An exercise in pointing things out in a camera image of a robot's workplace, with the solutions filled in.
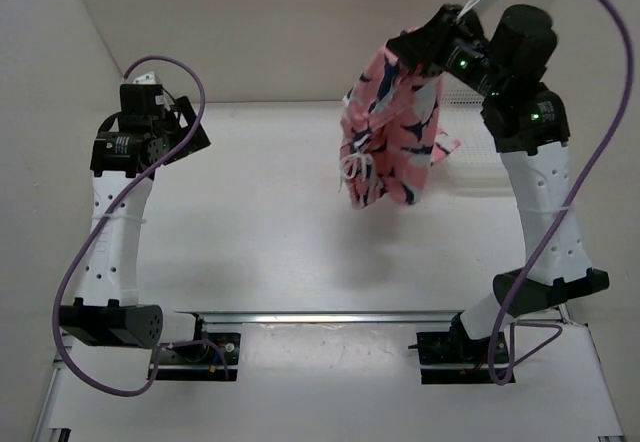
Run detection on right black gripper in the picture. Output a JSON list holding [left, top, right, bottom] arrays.
[[388, 5, 507, 99]]

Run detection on pink shark print shorts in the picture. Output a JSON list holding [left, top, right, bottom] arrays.
[[339, 47, 460, 209]]

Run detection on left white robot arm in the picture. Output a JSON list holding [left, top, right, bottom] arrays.
[[59, 76, 210, 362]]

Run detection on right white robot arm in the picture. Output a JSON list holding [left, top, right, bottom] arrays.
[[386, 4, 610, 362]]

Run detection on white plastic basket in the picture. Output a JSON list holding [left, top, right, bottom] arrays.
[[440, 88, 509, 191]]

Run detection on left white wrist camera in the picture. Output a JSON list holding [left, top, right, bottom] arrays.
[[131, 71, 163, 89]]

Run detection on aluminium frame rail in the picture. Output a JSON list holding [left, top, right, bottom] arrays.
[[169, 310, 571, 327]]

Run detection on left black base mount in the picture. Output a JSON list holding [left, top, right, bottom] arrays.
[[155, 314, 242, 382]]

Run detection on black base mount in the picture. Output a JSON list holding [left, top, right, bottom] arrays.
[[155, 314, 242, 382], [407, 313, 493, 385]]

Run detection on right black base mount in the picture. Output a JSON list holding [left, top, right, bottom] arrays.
[[407, 313, 493, 385]]

